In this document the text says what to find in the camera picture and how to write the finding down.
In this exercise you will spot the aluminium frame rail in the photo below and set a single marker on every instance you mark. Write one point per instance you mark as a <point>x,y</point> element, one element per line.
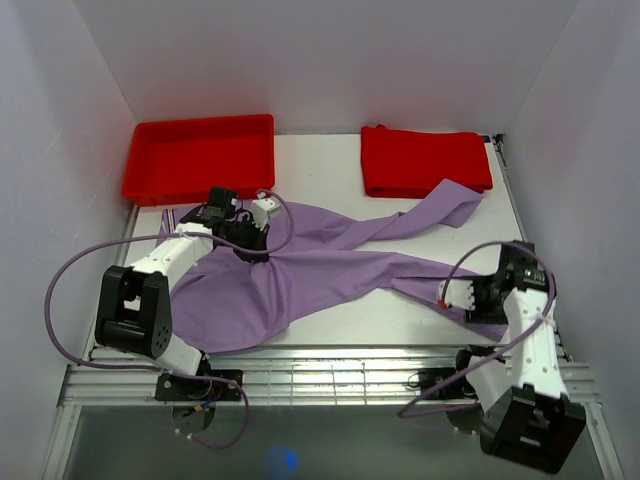
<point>271,376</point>

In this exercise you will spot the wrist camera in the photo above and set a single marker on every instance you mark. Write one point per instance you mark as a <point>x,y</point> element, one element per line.
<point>264,208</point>
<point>456,294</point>

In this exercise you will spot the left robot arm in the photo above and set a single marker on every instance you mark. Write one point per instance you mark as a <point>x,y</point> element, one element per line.
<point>134,311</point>

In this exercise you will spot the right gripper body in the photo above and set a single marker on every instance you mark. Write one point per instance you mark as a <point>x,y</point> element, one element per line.
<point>487,303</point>

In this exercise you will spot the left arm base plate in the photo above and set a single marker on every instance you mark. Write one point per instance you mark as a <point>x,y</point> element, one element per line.
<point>170,388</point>

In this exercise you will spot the folded red trousers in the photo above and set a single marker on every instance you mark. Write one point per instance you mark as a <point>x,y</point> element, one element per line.
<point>407,164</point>

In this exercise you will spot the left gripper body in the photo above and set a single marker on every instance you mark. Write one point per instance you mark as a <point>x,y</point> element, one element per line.
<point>245,234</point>

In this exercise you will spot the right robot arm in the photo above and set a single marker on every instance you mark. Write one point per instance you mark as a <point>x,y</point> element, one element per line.
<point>528,417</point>

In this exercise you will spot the purple trousers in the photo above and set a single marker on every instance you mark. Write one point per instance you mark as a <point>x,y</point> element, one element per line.
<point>224,304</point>

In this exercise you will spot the red plastic tray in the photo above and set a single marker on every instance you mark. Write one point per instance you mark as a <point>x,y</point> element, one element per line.
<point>179,161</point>

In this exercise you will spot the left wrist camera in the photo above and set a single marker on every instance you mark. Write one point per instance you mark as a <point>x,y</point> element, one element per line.
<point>264,208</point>

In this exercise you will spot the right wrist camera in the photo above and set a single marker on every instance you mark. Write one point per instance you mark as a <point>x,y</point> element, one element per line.
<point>456,294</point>

